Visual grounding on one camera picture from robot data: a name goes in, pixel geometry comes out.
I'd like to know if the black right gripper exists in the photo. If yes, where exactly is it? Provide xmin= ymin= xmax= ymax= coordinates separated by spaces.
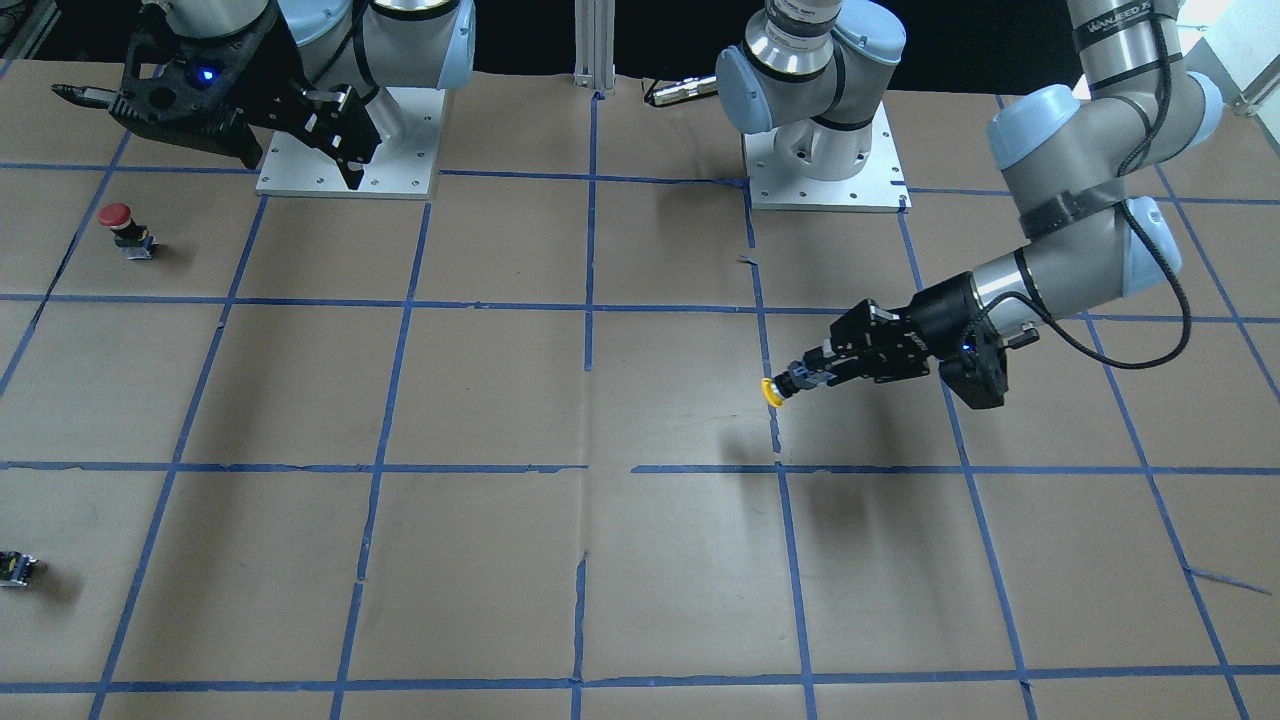
xmin=52 ymin=15 xmax=381 ymax=190

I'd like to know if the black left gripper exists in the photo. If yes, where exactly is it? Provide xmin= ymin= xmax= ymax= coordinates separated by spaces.
xmin=805 ymin=272 xmax=980 ymax=387

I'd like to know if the yellow push button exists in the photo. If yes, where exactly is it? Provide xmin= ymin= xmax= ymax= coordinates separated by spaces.
xmin=762 ymin=360 xmax=833 ymax=407

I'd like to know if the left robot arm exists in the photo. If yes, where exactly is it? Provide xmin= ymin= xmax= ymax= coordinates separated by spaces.
xmin=716 ymin=1 xmax=1222 ymax=409

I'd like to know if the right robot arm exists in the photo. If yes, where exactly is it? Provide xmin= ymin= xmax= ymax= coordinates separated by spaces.
xmin=52 ymin=1 xmax=477 ymax=200

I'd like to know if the red push button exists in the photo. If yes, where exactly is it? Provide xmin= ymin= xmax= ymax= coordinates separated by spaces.
xmin=97 ymin=202 xmax=156 ymax=261

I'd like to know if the green push button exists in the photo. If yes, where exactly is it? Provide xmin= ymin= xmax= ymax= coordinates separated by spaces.
xmin=0 ymin=550 xmax=40 ymax=588

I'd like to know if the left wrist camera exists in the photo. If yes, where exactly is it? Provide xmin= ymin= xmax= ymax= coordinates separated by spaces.
xmin=940 ymin=322 xmax=1041 ymax=410

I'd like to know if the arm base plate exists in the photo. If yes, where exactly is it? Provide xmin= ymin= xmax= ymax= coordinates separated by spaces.
xmin=742 ymin=104 xmax=913 ymax=213
xmin=256 ymin=86 xmax=447 ymax=201

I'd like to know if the aluminium frame post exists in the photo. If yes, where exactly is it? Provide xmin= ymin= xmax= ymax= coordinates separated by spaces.
xmin=573 ymin=0 xmax=617 ymax=95

